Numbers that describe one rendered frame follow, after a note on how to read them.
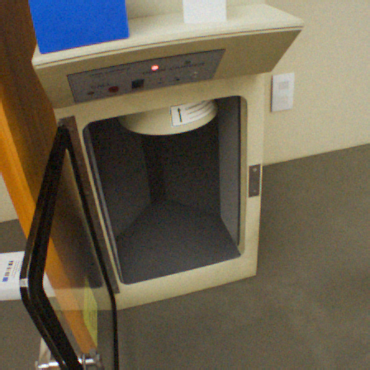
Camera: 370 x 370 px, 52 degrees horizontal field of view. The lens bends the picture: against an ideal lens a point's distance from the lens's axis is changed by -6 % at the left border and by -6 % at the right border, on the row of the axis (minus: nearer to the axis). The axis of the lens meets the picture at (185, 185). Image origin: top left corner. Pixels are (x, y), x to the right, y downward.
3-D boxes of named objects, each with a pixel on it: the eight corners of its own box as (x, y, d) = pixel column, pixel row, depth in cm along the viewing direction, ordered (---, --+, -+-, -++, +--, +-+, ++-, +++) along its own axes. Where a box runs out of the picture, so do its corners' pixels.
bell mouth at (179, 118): (113, 101, 77) (108, 75, 74) (201, 86, 80) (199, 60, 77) (125, 144, 63) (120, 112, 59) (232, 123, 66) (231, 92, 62)
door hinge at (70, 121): (107, 295, 79) (57, 118, 56) (120, 292, 79) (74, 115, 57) (108, 301, 78) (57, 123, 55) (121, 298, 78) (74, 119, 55)
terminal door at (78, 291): (115, 301, 78) (64, 119, 55) (120, 453, 53) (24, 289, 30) (111, 301, 78) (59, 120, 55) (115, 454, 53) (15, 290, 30)
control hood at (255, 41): (52, 104, 55) (36, 35, 49) (266, 67, 60) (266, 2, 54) (49, 140, 46) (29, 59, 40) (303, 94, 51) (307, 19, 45)
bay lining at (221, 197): (106, 211, 98) (76, 73, 77) (208, 188, 102) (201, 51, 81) (120, 284, 78) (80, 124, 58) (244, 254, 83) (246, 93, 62)
